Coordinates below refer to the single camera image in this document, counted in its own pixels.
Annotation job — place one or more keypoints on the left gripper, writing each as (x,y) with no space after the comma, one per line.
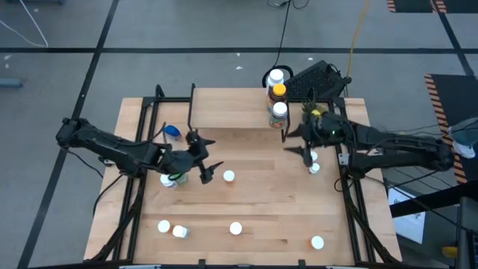
(183,160)

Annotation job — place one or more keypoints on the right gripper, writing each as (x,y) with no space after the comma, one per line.
(323,129)

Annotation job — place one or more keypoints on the white bottle red label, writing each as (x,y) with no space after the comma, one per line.
(314,168)

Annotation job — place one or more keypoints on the multivitamin gummies bottle green label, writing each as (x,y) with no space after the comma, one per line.
(279,109)

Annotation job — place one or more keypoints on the Tums bottle blue cap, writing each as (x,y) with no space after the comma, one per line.
(172,130)

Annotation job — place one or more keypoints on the brown bottle yellow cap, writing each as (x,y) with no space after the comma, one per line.
(279,90)

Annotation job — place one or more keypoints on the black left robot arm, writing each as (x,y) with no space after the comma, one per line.
(112,147)

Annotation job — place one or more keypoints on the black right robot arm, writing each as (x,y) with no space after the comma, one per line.
(392,147)

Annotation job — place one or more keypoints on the wooden shelf black legs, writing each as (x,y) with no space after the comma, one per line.
(228,108)

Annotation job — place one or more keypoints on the succulent plant black pot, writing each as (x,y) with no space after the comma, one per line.
(308,106)

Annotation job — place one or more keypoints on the black keyboard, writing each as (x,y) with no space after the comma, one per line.
(313,80)

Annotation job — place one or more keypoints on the plain white bottle white cap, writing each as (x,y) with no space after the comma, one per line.
(276,76)

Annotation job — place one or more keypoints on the small clear bottle white cap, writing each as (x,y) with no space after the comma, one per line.
(180,231)

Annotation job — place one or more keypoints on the small black white connector box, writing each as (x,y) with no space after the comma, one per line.
(108,161)

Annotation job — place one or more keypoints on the white paper sheet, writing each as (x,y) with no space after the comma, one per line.
(409,224)

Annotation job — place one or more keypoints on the black yellow hazard mat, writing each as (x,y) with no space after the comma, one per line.
(414,4)
(453,97)

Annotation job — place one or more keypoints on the person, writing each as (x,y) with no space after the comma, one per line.
(465,132)

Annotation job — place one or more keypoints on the small yellow object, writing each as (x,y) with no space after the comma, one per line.
(450,252)

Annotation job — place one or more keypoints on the grey flat object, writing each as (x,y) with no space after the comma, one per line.
(11,82)

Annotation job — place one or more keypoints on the grey metal bracket plate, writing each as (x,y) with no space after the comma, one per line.
(343,159)

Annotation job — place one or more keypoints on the black table frame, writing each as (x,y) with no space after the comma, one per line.
(168,99)

